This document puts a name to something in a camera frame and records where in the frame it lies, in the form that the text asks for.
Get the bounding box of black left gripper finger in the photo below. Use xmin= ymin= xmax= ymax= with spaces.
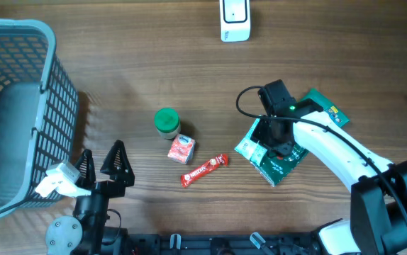
xmin=100 ymin=140 xmax=135 ymax=187
xmin=74 ymin=149 xmax=96 ymax=188

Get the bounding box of green 3M gloves packet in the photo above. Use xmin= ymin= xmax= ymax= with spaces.
xmin=235 ymin=89 xmax=350 ymax=187

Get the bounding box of red Nescafe stick sachet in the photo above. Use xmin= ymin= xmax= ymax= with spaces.
xmin=180 ymin=154 xmax=228 ymax=188

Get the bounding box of green lid glass jar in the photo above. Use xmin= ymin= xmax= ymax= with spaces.
xmin=154 ymin=108 xmax=181 ymax=140

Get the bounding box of small red white carton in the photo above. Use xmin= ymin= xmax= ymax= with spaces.
xmin=167 ymin=134 xmax=196 ymax=164

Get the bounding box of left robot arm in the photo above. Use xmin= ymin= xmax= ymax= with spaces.
xmin=42 ymin=140 xmax=136 ymax=254

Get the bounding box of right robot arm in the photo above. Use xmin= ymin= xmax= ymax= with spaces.
xmin=251 ymin=80 xmax=407 ymax=254

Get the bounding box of white barcode scanner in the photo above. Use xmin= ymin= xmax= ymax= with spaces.
xmin=219 ymin=0 xmax=251 ymax=43

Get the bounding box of grey plastic mesh basket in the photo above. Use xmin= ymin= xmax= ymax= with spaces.
xmin=0 ymin=19 xmax=79 ymax=217

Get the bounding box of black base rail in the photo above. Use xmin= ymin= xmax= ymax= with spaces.
xmin=122 ymin=232 xmax=323 ymax=255

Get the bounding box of black right camera cable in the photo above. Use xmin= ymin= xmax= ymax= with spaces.
xmin=235 ymin=85 xmax=407 ymax=255

